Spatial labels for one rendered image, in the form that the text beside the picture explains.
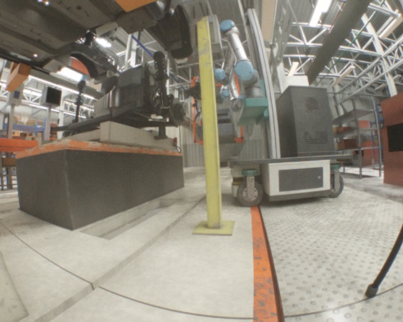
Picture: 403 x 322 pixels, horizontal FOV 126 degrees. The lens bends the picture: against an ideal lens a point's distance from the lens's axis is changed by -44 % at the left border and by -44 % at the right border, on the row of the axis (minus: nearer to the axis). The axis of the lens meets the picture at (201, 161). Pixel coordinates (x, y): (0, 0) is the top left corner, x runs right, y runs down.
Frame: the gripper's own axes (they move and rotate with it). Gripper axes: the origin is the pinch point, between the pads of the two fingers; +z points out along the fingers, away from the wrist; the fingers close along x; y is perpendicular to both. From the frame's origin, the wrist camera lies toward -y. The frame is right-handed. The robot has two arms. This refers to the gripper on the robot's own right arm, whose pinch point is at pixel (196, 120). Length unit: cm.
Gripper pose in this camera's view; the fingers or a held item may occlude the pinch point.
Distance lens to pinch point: 171.9
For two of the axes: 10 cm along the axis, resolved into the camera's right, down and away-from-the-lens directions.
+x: -4.2, -0.3, 9.1
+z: -3.5, 9.3, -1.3
